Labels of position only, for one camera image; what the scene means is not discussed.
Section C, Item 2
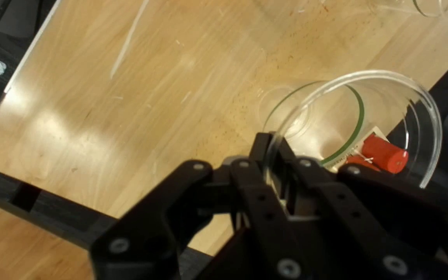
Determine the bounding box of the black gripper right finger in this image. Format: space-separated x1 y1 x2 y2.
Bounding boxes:
273 138 448 280

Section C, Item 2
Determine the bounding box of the red-orange stacking cylinder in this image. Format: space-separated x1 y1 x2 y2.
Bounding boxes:
359 132 410 176

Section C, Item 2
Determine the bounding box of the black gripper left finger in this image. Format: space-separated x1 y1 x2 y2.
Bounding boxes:
88 130 319 280

